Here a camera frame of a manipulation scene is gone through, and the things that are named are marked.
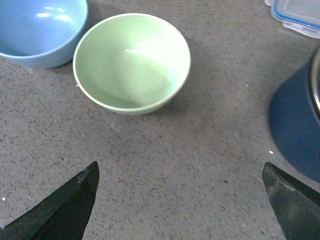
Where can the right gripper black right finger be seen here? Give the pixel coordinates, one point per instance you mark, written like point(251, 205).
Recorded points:
point(295, 204)

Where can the blue cooking pot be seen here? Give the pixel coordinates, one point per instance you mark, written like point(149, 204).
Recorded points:
point(294, 118)

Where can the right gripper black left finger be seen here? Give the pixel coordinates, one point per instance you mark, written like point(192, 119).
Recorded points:
point(63, 215)

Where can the blue bowl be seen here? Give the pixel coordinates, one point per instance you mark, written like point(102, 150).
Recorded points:
point(42, 33)

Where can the green bowl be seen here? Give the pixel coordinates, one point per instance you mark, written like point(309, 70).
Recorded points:
point(132, 63)

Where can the clear plastic food container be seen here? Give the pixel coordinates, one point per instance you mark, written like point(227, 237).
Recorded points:
point(302, 16)

